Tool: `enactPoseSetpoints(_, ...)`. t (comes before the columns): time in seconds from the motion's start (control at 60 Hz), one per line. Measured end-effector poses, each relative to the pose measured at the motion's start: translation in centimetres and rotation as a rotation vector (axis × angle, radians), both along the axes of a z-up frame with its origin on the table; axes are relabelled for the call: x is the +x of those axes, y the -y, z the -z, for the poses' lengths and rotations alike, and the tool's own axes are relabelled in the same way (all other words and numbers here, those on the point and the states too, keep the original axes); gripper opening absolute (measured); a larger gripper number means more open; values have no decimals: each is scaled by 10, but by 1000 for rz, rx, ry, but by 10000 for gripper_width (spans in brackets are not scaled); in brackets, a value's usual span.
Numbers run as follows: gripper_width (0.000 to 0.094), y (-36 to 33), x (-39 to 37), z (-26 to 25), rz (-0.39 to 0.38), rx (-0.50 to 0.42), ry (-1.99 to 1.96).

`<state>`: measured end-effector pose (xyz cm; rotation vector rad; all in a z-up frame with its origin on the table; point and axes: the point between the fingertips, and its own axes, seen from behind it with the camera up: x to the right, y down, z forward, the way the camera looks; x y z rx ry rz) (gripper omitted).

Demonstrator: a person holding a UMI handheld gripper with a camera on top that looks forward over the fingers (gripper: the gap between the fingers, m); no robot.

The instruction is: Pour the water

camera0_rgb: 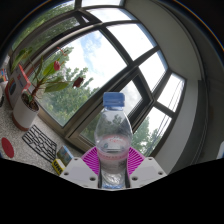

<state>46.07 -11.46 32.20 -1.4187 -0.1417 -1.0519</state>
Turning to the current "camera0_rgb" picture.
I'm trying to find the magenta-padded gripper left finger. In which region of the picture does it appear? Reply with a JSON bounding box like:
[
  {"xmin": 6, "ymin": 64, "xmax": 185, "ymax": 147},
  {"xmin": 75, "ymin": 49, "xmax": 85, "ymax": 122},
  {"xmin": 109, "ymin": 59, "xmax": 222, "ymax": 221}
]
[{"xmin": 59, "ymin": 147, "xmax": 101, "ymax": 189}]

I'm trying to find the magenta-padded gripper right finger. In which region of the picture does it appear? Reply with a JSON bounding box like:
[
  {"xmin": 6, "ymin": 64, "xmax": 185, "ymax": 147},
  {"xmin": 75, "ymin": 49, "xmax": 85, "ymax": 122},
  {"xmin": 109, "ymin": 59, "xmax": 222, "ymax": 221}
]
[{"xmin": 125, "ymin": 147, "xmax": 168, "ymax": 189}]

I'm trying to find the black lattice trivet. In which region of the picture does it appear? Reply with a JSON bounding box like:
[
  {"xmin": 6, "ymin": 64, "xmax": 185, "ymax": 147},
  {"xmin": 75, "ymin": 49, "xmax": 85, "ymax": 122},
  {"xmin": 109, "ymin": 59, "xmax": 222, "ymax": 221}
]
[{"xmin": 21, "ymin": 124, "xmax": 58, "ymax": 164}]

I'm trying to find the blue and green carton pack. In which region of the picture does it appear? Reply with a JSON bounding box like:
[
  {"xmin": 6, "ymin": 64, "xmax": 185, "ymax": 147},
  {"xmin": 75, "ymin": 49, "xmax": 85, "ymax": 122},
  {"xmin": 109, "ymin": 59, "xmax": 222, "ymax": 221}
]
[{"xmin": 56, "ymin": 144, "xmax": 75, "ymax": 167}]

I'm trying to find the clear blue-capped water bottle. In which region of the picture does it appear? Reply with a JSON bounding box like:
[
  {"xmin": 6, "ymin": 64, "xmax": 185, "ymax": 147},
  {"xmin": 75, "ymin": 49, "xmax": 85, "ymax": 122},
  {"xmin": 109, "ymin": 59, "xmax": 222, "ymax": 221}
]
[{"xmin": 93, "ymin": 91, "xmax": 134, "ymax": 190}]

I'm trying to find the red-flowered plant in white pot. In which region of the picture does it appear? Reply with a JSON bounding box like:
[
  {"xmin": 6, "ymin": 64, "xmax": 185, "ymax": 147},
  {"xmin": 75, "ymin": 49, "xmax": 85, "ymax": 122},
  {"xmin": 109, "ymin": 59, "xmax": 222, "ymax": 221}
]
[{"xmin": 11, "ymin": 46, "xmax": 86, "ymax": 132}]

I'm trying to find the flat round red coaster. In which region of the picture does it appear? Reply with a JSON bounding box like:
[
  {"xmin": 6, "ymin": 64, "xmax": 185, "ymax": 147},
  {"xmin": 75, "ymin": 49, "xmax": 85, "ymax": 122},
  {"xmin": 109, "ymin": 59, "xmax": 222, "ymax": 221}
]
[{"xmin": 0, "ymin": 137, "xmax": 16, "ymax": 159}]

